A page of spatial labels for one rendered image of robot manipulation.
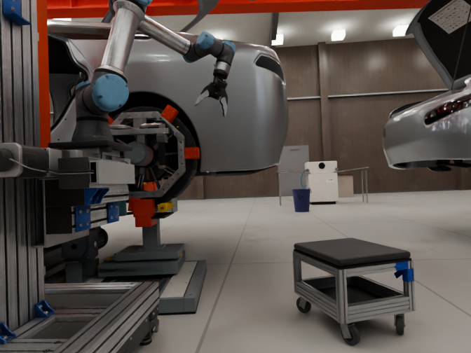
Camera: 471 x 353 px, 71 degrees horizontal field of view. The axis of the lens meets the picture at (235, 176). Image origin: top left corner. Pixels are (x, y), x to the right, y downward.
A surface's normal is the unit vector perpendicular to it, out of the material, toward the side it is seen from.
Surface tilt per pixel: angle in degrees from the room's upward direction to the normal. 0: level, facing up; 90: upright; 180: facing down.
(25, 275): 90
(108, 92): 97
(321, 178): 90
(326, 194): 90
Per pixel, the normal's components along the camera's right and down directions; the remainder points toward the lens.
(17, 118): 1.00, -0.04
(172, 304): 0.02, -0.02
